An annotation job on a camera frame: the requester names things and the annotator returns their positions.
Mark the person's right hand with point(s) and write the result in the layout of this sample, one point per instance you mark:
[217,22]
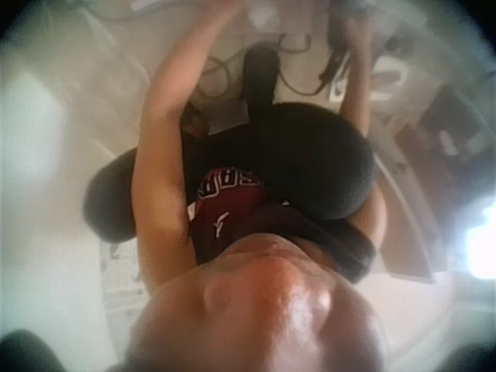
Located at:
[348,29]

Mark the person's left hand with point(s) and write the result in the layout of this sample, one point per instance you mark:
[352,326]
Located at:
[229,8]

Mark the white sandal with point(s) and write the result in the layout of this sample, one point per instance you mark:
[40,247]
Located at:
[389,75]

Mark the white printed packet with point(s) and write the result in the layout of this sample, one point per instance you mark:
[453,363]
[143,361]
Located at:
[338,90]

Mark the brown wooden furniture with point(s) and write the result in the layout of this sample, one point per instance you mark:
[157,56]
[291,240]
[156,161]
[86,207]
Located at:
[445,128]

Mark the person's legs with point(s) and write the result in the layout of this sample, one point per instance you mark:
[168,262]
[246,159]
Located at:
[294,162]

